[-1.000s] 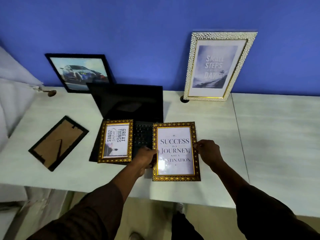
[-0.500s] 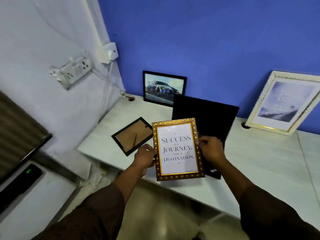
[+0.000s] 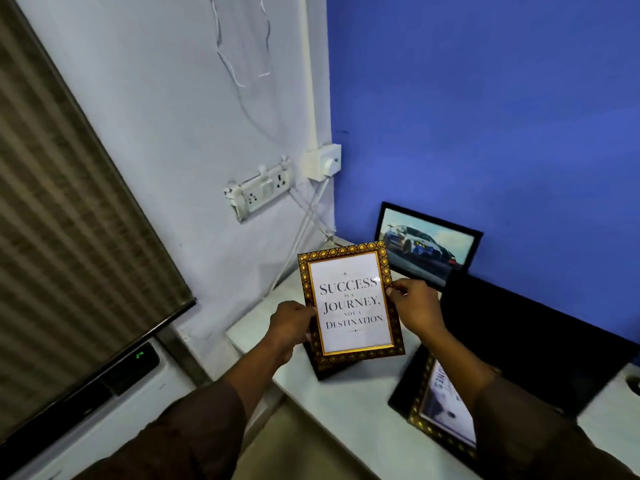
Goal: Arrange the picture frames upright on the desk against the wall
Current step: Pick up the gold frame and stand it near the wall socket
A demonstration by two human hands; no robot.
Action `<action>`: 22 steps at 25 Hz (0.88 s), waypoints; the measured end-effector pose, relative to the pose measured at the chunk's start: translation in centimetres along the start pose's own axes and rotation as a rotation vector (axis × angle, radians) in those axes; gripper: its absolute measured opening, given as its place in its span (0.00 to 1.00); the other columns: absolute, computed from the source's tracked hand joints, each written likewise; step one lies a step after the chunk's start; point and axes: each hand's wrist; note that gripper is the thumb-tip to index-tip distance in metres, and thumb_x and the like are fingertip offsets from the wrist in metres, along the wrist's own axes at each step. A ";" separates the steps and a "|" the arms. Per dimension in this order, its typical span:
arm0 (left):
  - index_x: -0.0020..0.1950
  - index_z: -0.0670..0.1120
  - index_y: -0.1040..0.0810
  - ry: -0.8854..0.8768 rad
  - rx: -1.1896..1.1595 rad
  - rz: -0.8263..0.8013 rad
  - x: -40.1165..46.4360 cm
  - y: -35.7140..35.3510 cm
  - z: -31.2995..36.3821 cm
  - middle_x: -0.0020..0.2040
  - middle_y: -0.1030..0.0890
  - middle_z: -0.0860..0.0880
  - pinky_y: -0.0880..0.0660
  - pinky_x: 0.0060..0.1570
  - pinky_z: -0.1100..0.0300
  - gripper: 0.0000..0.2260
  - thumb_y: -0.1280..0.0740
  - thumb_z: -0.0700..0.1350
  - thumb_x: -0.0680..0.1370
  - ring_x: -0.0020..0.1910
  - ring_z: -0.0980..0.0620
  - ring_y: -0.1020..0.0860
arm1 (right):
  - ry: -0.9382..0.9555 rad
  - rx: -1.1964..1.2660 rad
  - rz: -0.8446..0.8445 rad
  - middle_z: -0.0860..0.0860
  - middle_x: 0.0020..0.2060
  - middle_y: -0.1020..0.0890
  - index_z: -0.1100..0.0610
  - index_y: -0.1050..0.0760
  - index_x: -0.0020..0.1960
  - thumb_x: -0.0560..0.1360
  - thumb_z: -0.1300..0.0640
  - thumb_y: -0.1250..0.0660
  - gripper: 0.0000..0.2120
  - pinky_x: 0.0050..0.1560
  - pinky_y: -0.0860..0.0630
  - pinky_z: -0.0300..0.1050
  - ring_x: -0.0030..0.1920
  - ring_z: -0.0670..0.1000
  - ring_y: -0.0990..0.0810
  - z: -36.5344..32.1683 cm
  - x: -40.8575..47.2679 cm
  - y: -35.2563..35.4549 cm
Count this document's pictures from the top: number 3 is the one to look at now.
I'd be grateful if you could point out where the black and gold picture frame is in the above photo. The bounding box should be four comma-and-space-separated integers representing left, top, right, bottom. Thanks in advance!
388, 345, 482, 466

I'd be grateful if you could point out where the white appliance with green display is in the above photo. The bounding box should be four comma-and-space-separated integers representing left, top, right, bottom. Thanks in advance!
0, 337, 197, 480

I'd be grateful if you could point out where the person's left forearm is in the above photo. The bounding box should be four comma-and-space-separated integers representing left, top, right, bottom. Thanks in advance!
74, 340, 301, 480

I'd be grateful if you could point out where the white hanging cable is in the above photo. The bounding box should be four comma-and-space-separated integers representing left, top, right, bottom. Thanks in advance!
209, 0, 274, 89

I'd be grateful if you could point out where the black framed car picture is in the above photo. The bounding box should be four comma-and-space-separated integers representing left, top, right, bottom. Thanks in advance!
374, 201, 484, 291

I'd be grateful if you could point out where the large black board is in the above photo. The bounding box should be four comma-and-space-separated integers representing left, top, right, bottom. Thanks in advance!
439, 270, 640, 421

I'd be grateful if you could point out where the white cable conduit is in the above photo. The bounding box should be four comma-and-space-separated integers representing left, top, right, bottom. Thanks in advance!
298, 0, 322, 151

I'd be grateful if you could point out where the gold ornate quote picture frame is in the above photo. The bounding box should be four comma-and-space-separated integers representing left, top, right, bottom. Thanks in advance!
297, 241, 406, 368

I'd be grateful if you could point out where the person's left hand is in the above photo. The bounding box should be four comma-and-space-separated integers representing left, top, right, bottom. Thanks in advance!
264, 300, 317, 365

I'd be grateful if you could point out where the white socket box with plug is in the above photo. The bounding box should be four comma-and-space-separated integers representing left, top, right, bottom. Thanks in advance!
304, 143, 343, 183

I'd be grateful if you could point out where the striped brown window blind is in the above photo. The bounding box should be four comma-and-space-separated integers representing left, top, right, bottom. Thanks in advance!
0, 0, 197, 448

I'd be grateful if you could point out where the person's right forearm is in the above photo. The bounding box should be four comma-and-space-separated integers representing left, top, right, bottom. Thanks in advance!
419, 322, 640, 480

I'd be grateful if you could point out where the white plug cable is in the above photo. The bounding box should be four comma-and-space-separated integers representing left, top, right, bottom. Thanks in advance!
269, 178, 337, 296

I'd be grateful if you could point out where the white switch socket board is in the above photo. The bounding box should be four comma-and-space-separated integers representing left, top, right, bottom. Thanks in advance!
223, 162, 294, 223

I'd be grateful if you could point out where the person's right hand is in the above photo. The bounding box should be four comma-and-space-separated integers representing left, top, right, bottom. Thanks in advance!
385, 278, 447, 341

